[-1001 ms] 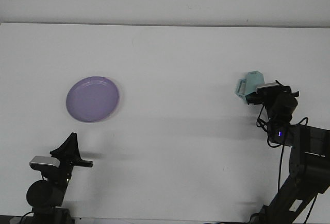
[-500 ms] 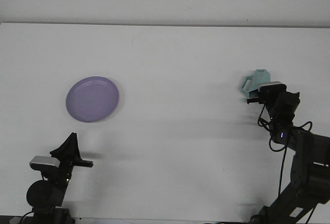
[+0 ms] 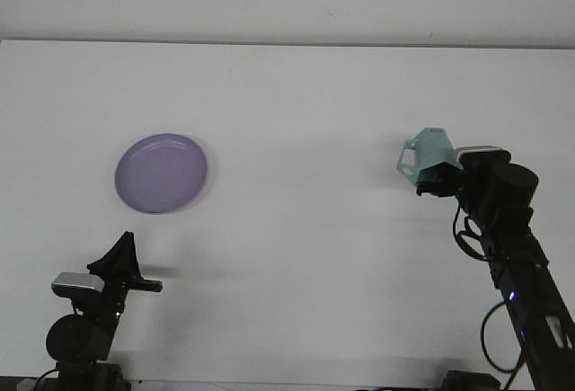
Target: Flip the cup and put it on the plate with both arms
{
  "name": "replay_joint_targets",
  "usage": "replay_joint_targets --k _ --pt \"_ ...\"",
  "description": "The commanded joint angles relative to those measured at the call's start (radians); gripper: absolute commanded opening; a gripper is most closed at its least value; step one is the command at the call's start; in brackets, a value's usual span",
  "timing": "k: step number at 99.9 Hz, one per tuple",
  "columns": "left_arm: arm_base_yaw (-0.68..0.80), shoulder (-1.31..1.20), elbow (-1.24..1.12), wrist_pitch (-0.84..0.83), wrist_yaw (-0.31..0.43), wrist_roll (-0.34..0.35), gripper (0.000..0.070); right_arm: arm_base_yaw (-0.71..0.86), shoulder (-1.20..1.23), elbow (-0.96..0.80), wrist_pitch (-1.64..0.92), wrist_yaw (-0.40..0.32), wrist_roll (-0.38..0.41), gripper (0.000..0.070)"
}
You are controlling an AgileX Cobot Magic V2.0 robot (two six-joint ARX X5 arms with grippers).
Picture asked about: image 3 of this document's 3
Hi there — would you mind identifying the pale blue angular cup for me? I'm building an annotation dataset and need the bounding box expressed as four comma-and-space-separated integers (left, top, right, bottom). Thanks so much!
394, 127, 457, 185

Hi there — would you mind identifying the pale purple round plate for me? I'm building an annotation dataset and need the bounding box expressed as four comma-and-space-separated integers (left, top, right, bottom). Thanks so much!
114, 132, 212, 217

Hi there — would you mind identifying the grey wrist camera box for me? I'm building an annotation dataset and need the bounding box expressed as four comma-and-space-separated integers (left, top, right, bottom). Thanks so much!
50, 271, 107, 296
451, 144, 513, 171

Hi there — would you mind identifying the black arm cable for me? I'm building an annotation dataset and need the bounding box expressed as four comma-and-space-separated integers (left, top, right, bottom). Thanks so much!
34, 299, 86, 387
451, 204, 529, 390

